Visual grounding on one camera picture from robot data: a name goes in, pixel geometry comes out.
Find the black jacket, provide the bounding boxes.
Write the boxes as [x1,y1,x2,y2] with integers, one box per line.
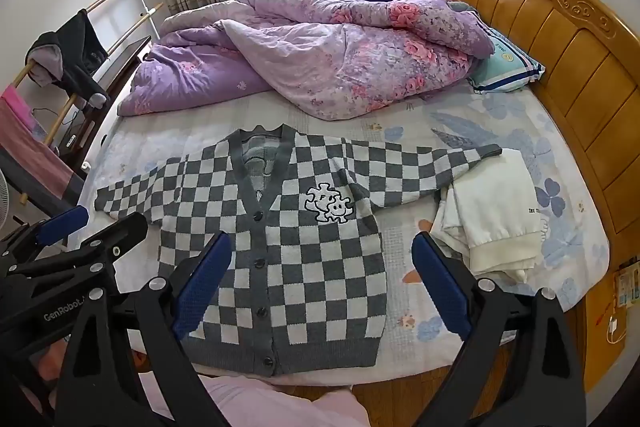
[26,8,112,108]

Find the dark grey cloth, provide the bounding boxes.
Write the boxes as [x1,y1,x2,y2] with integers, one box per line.
[0,147,87,220]

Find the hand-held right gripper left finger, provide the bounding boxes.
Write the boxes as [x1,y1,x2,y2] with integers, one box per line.
[55,232,233,427]

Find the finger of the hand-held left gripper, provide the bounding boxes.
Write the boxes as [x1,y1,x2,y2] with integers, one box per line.
[0,205,90,269]
[0,213,149,297]

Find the folded white clothes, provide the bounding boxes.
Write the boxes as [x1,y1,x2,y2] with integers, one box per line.
[430,148,546,284]

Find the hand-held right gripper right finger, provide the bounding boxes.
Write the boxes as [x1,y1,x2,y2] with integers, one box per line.
[411,232,586,427]

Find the wooden bed headboard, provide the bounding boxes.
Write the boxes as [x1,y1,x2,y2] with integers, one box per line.
[456,0,640,237]

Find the teal striped pillow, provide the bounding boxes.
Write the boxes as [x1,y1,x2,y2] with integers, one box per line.
[467,27,546,94]

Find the white charger with cable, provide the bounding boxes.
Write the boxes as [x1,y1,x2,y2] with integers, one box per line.
[602,307,631,345]

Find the white standing fan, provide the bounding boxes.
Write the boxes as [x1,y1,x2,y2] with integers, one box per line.
[0,169,13,233]

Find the purple floral quilt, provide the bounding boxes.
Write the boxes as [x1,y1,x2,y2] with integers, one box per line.
[117,0,496,122]

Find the grey white checkered cardigan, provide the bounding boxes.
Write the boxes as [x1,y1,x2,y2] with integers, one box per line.
[94,124,502,378]

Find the pink towel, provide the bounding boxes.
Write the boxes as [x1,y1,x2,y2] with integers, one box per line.
[0,86,76,202]

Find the person's pink clothing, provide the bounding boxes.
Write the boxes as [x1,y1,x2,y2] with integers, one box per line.
[135,369,371,427]

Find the leaf printed bed sheet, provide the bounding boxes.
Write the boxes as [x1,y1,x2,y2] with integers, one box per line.
[82,87,611,380]

